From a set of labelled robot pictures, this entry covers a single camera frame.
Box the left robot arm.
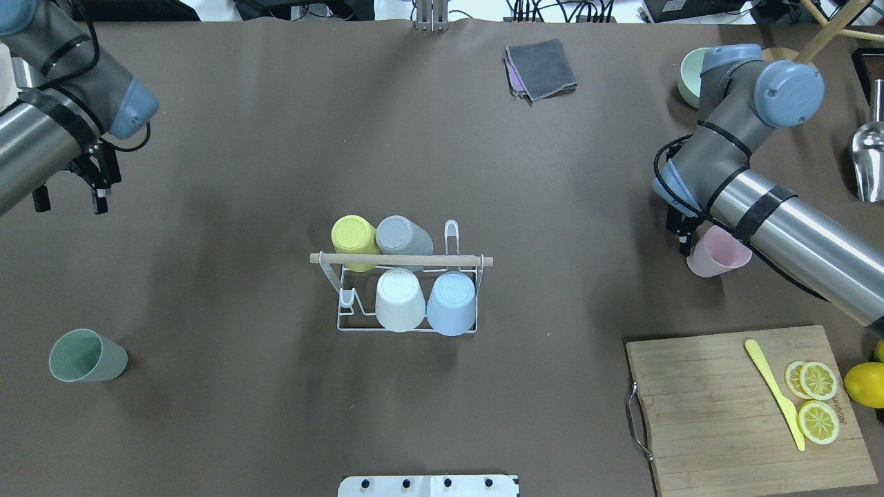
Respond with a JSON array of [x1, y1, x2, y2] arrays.
[[1, 1, 159, 214]]

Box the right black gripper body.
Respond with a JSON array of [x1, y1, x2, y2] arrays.
[[666, 206, 702, 238]]

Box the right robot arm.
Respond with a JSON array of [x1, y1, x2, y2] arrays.
[[653, 44, 883, 333]]

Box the whole yellow lemon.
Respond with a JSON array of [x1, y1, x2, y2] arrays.
[[843, 362, 884, 409]]

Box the blue cup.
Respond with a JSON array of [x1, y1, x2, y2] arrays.
[[426, 271, 477, 336]]

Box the pink cup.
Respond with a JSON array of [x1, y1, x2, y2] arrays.
[[687, 226, 753, 277]]

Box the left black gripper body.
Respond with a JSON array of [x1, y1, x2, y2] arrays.
[[69, 142, 122, 190]]

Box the lemon slice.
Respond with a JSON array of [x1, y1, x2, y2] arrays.
[[798, 400, 840, 445], [798, 361, 838, 402], [784, 360, 811, 400]]

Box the grey cup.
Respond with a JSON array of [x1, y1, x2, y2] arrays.
[[376, 216, 434, 255]]

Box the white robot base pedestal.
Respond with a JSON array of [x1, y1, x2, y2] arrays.
[[337, 474, 520, 496]]

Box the white cup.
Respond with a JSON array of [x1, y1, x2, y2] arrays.
[[376, 268, 426, 333]]

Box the yellow plastic knife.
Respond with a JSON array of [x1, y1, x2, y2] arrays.
[[743, 338, 806, 451]]

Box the metal scoop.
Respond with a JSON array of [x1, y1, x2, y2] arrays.
[[850, 79, 883, 202]]

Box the wooden cutting board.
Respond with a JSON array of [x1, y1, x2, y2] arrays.
[[626, 325, 878, 496]]

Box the green bowl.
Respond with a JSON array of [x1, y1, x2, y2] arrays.
[[677, 47, 709, 109]]

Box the wooden mug tree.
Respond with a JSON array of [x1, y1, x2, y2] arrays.
[[761, 1, 883, 66]]

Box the grey folded cloth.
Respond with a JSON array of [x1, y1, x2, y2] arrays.
[[503, 38, 577, 103]]

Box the yellow cup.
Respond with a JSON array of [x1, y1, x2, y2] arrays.
[[331, 215, 382, 255]]

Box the white wire cup holder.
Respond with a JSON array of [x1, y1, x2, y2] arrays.
[[309, 215, 494, 337]]

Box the green cup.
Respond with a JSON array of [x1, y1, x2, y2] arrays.
[[48, 329, 128, 382]]

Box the green lime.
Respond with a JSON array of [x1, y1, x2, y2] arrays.
[[872, 340, 884, 364]]

